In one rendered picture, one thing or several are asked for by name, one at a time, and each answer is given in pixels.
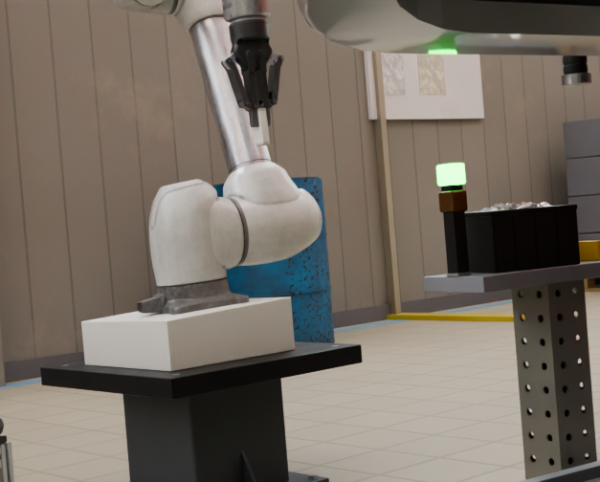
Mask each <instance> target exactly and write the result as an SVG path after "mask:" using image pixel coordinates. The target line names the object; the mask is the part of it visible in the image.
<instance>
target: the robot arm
mask: <svg viewBox="0 0 600 482"><path fill-rule="evenodd" d="M113 2H114V3H115V4H116V5H117V6H118V7H119V8H121V9H123V10H125V11H140V12H145V13H154V14H174V16H175V18H176V19H177V20H178V22H179V23H180V24H181V25H182V27H183V28H184V30H185V31H186V32H187V33H188V34H189V35H191V39H192V43H193V46H194V50H195V53H196V56H197V60H198V63H199V67H200V71H201V74H202V78H203V80H204V84H205V88H206V91H207V95H208V98H209V102H210V106H211V111H212V115H213V118H214V122H215V125H216V129H217V133H218V136H219V140H220V142H221V146H222V150H223V153H224V157H225V160H226V164H227V168H228V170H229V174H230V175H229V177H228V179H227V180H226V182H225V184H224V186H223V197H217V192H216V189H215V188H214V187H213V186H211V185H210V184H208V183H206V182H203V181H201V180H199V179H195V180H190V181H185V182H182V183H177V184H173V185H168V186H162V187H161V188H160V189H159V191H158V193H157V195H156V196H155V198H154V200H153V203H152V207H151V212H150V218H149V243H150V252H151V260H152V266H153V271H154V274H155V279H156V285H157V295H154V296H153V297H152V298H149V299H146V300H143V301H139V302H138V303H137V311H138V312H139V313H143V314H171V315H179V314H184V313H189V312H194V311H200V310H206V309H211V308H217V307H223V306H228V305H234V304H240V303H247V302H249V297H248V296H245V295H239V294H233V293H231V292H230V288H229V283H228V278H227V270H228V269H230V268H232V267H235V266H251V265H259V264H266V263H271V262H276V261H279V260H283V259H287V258H289V257H292V256H294V255H296V254H297V253H299V252H301V251H302V250H304V249H306V248H307V247H308V246H310V245H311V244H312V243H313V242H314V241H315V240H316V239H317V238H318V237H319V235H320V233H321V230H322V213H321V210H320V208H319V206H318V204H317V202H316V201H315V199H314V198H313V197H312V196H311V195H310V194H309V193H308V192H307V191H305V190H304V189H302V188H297V186H296V185H295V184H294V182H293V181H292V180H291V178H290V177H289V176H288V174H287V172H286V170H285V169H283V168H282V167H280V166H279V165H277V164H274V163H272V162H271V158H270V155H269V151H268V148H267V144H270V139H269V130H268V126H269V125H271V119H270V108H271V107H272V106H274V105H276V104H277V103H278V87H279V76H280V67H281V64H282V62H283V60H284V57H283V55H277V54H275V53H274V52H273V49H272V47H271V45H270V43H269V38H270V35H269V28H268V21H267V20H265V18H268V17H269V16H270V15H271V14H270V5H269V0H113ZM269 58H270V60H269ZM268 60H269V63H270V67H269V75H268V84H267V77H266V73H267V66H266V64H267V62H268ZM257 108H258V109H257Z"/></svg>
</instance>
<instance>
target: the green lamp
mask: <svg viewBox="0 0 600 482"><path fill-rule="evenodd" d="M436 174H437V184H438V185H439V186H451V185H463V184H465V182H466V180H465V167H464V164H463V163H458V164H439V165H438V166H437V167H436Z"/></svg>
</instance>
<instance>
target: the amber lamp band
mask: <svg viewBox="0 0 600 482"><path fill-rule="evenodd" d="M438 199H439V210H440V212H456V211H465V210H467V209H468V205H467V192H466V190H464V189H461V190H448V191H440V192H439V193H438Z"/></svg>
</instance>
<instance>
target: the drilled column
mask: <svg viewBox="0 0 600 482"><path fill-rule="evenodd" d="M573 288H575V289H576V293H573V292H572V289H573ZM521 291H522V293H523V296H521ZM511 293H512V305H513V318H514V330H515V343H516V356H517V368H518V381H519V393H520V406H521V418H522V443H523V456H524V468H525V480H526V479H530V478H533V477H537V476H541V475H545V474H549V473H553V472H556V471H562V470H566V469H570V468H574V467H578V466H582V465H585V464H588V463H592V462H596V461H597V452H596V440H595V426H594V414H593V401H592V388H591V375H590V363H589V338H588V325H587V312H586V300H585V286H584V279H581V280H574V281H567V282H560V283H553V284H545V285H539V286H532V287H525V288H518V289H511ZM575 311H576V312H577V313H578V316H577V317H576V316H575V315H574V312H575ZM522 315H524V317H525V319H522ZM577 335H578V336H579V339H576V336H577ZM523 338H526V342H524V340H523ZM579 359H581V363H579V362H578V360H579ZM525 362H528V365H526V364H525ZM580 383H583V386H581V385H580ZM527 385H529V386H530V388H529V389H528V388H527ZM582 406H584V407H585V410H583V409H582ZM529 408H530V409H531V410H532V412H530V411H529ZM584 430H586V431H587V433H585V432H584ZM531 432H533V434H534V435H531ZM586 453H587V454H588V455H589V456H586V455H585V454H586ZM532 455H534V456H535V458H533V456H532Z"/></svg>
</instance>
